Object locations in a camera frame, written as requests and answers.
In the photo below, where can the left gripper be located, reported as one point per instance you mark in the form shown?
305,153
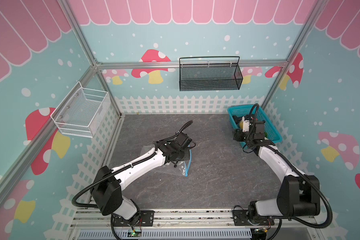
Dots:
186,155

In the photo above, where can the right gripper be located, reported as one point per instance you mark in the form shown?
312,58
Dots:
238,133

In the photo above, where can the teal plastic basket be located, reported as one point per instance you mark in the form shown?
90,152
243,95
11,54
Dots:
240,117

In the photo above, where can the clear zip top bag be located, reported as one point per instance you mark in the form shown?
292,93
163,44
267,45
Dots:
179,168

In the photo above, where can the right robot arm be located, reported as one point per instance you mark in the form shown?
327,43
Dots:
299,197

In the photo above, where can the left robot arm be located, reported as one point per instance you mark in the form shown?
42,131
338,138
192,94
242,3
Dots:
106,192

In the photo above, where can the black wire mesh basket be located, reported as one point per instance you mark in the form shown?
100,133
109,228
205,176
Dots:
210,73

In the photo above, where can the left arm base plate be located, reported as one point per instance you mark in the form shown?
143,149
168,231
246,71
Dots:
143,218

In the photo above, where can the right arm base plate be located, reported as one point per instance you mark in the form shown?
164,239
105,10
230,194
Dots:
244,218

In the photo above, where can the white wire mesh basket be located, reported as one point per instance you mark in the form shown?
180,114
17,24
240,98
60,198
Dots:
81,112

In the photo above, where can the white perforated cable tray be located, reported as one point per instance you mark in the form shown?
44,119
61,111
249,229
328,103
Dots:
186,234

